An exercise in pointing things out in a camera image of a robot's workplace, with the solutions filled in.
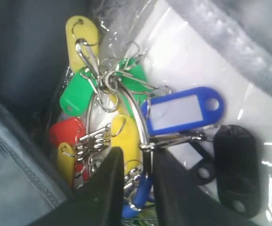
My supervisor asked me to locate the colourful key tag bunch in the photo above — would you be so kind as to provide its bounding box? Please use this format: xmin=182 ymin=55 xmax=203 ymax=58
xmin=49 ymin=15 xmax=263 ymax=222

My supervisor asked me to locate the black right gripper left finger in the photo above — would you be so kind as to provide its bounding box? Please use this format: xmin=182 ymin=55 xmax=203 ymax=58
xmin=32 ymin=147 xmax=124 ymax=226

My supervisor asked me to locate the clear plastic bag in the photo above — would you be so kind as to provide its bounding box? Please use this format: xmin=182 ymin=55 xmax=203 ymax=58
xmin=48 ymin=0 xmax=272 ymax=226

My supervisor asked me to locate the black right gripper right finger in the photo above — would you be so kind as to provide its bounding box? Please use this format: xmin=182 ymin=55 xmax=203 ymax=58
xmin=153 ymin=149 xmax=261 ymax=226

